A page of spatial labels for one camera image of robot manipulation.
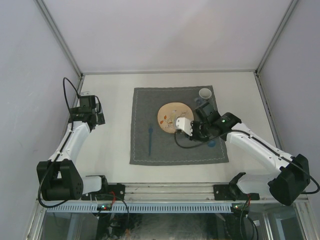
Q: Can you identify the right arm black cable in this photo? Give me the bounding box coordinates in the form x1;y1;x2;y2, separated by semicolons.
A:
173;128;320;195

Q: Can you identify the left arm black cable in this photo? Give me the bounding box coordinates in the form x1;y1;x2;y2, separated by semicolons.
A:
37;77;102;208

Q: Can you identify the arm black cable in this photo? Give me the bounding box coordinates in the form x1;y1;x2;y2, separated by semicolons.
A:
37;77;102;208
173;128;320;195

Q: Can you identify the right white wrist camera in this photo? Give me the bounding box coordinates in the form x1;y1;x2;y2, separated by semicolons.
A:
174;117;193;137

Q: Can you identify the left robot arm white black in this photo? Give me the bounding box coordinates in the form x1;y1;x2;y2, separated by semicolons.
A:
36;95;125;202

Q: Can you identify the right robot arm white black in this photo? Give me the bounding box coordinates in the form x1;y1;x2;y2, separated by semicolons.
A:
176;102;311;206

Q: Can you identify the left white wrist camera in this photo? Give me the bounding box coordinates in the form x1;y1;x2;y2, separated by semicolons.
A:
80;91;90;96

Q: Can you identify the blue plastic fork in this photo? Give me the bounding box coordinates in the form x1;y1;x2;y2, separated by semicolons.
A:
148;123;154;157

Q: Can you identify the grey cloth placemat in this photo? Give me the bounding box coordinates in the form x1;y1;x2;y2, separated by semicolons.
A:
130;86;229;166

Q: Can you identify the white mug blue handle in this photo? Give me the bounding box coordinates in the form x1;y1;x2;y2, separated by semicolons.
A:
194;88;212;106

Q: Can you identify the blue plastic spoon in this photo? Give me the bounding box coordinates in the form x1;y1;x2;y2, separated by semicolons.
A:
207;140;217;148

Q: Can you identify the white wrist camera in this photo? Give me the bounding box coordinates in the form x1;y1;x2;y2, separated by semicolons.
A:
80;91;90;96
174;117;193;137

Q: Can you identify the aluminium front rail frame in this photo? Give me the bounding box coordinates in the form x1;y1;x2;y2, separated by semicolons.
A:
36;181;310;205

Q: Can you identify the beige bird pattern plate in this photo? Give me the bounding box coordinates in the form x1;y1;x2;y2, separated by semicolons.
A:
157;102;194;134

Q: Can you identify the blue slotted cable duct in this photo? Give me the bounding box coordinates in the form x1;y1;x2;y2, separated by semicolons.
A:
47;202;233;214

